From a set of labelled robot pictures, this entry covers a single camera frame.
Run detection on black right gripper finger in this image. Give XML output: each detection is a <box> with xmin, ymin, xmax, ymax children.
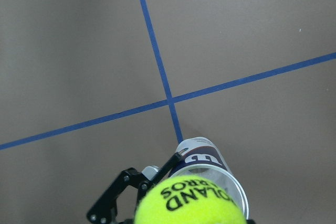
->
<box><xmin>86</xmin><ymin>152</ymin><xmax>183</xmax><ymax>223</ymax></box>

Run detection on yellow tennis ball Roland Garros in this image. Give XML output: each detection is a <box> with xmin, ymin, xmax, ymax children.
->
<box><xmin>134</xmin><ymin>175</ymin><xmax>247</xmax><ymax>224</ymax></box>

